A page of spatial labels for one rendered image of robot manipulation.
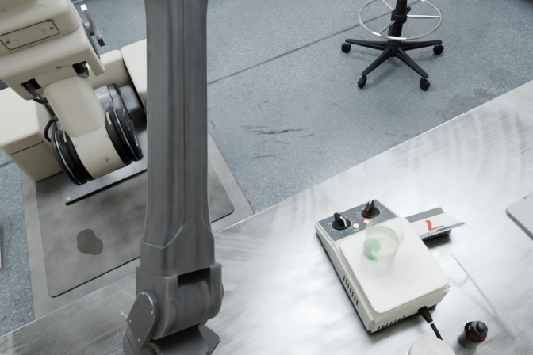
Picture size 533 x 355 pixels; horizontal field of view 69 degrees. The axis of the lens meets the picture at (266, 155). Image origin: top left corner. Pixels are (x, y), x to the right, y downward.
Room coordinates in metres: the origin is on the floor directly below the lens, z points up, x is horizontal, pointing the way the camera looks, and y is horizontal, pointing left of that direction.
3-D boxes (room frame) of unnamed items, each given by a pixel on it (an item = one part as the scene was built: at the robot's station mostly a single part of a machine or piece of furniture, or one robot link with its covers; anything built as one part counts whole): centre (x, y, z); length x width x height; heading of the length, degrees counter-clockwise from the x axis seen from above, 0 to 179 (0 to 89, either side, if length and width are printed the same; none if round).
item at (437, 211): (0.31, -0.26, 0.77); 0.09 x 0.06 x 0.04; 98
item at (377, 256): (0.24, -0.15, 0.87); 0.06 x 0.05 x 0.08; 132
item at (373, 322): (0.25, -0.15, 0.79); 0.22 x 0.13 x 0.08; 13
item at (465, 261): (0.23, -0.28, 0.76); 0.06 x 0.06 x 0.02
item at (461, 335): (0.12, -0.25, 0.78); 0.03 x 0.03 x 0.07
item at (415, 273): (0.22, -0.16, 0.83); 0.12 x 0.12 x 0.01; 13
